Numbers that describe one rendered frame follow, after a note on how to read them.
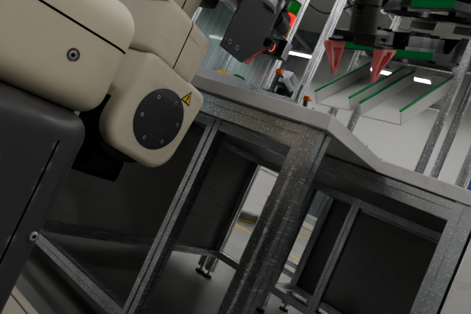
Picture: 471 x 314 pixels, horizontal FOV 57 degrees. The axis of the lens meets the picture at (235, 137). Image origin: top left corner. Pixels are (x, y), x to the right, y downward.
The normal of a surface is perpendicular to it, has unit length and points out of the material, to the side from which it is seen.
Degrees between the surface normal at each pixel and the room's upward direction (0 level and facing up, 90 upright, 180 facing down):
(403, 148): 90
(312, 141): 90
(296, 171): 90
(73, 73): 90
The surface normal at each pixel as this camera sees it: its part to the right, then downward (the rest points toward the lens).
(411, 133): -0.54, -0.30
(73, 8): 0.73, 0.29
